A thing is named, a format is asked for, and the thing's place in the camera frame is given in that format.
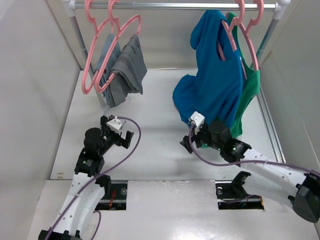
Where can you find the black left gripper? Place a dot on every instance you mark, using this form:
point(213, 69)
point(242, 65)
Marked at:
point(105, 128)

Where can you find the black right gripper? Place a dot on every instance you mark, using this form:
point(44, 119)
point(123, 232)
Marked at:
point(204, 127)

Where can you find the blue t shirt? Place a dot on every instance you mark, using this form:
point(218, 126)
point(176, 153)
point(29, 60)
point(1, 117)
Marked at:
point(216, 89)

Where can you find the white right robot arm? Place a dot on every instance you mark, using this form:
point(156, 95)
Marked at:
point(294, 186)

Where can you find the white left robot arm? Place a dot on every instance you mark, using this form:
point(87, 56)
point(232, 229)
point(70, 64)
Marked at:
point(89, 182)

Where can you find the pink hanger with grey skirt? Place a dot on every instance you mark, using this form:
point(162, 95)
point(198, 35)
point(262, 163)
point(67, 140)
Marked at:
point(110, 56)

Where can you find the pink hanger far left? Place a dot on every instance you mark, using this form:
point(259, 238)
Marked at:
point(95, 80)

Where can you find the pink hanger with green top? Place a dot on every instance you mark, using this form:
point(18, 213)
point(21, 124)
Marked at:
point(238, 21)

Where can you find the grey pleated skirt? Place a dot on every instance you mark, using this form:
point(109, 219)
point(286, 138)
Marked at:
point(129, 71)

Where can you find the green tank top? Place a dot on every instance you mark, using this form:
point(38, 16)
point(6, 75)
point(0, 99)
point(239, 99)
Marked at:
point(250, 88)

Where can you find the metal clothes rack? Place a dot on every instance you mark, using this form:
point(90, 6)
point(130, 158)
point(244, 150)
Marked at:
point(165, 38)

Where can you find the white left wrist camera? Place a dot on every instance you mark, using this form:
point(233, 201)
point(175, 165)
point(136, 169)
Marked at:
point(116, 125)

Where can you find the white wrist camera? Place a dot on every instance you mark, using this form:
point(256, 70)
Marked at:
point(196, 120)
point(116, 125)

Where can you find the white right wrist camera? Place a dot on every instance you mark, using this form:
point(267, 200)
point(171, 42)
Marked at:
point(196, 120)

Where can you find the aluminium rail right side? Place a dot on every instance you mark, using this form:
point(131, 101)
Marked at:
point(270, 128)

